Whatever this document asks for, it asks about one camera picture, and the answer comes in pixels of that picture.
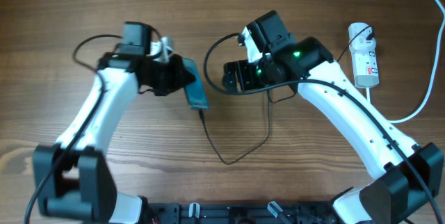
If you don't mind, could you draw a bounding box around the Galaxy smartphone with teal screen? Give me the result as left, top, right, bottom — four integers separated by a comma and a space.
183, 58, 209, 110

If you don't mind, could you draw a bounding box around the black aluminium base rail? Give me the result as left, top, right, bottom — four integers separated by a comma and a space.
140, 202, 343, 224

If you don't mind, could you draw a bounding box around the white USB charger adapter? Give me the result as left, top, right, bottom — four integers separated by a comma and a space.
349, 31, 376, 54

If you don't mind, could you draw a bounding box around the white power strip socket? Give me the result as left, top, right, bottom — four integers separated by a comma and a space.
348, 22, 380, 88

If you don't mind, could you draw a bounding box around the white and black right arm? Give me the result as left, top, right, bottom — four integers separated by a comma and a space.
224, 11, 444, 223

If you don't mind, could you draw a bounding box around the white power strip cord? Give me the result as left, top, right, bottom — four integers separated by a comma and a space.
364, 0, 445, 125

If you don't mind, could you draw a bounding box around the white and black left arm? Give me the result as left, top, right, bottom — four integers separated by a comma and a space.
24, 22, 200, 223

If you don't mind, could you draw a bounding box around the black USB charging cable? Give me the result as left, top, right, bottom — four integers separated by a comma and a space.
197, 24, 376, 166

